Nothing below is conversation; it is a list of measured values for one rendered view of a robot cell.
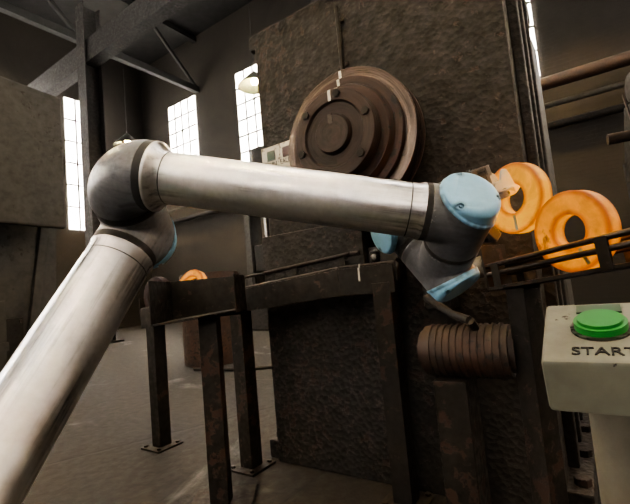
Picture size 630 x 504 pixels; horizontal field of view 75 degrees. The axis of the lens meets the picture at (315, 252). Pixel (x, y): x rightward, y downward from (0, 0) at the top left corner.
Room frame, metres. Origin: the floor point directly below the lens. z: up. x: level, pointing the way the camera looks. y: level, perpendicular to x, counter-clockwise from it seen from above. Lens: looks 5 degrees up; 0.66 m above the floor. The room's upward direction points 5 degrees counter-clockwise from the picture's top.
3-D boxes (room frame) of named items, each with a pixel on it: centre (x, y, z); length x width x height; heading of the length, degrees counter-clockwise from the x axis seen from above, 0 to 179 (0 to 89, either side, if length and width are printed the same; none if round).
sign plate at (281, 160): (1.60, 0.07, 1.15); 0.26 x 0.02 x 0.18; 56
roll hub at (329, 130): (1.24, -0.10, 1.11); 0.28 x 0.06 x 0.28; 56
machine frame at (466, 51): (1.67, -0.39, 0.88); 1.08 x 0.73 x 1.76; 56
